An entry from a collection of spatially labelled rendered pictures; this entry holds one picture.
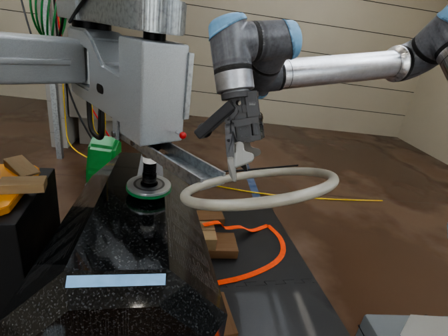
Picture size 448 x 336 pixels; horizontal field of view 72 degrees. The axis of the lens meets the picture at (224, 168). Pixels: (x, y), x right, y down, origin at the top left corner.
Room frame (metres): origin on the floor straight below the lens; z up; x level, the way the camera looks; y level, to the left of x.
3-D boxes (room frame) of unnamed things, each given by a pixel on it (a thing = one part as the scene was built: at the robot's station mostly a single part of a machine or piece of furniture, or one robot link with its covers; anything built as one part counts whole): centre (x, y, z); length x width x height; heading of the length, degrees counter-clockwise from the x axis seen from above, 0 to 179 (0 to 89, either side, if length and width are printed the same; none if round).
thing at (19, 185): (1.33, 0.99, 0.81); 0.20 x 0.10 x 0.05; 113
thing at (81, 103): (4.40, 1.82, 0.43); 1.30 x 0.62 x 0.86; 8
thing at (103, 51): (1.63, 0.62, 1.33); 0.74 x 0.23 x 0.49; 45
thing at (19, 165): (1.52, 1.13, 0.80); 0.20 x 0.10 x 0.05; 59
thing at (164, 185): (1.34, 0.36, 0.90); 0.21 x 0.21 x 0.01
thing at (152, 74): (1.40, 0.41, 1.35); 0.36 x 0.22 x 0.45; 45
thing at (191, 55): (1.37, 0.23, 1.40); 0.08 x 0.03 x 0.28; 45
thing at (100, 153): (2.68, 1.15, 0.43); 0.35 x 0.35 x 0.87; 0
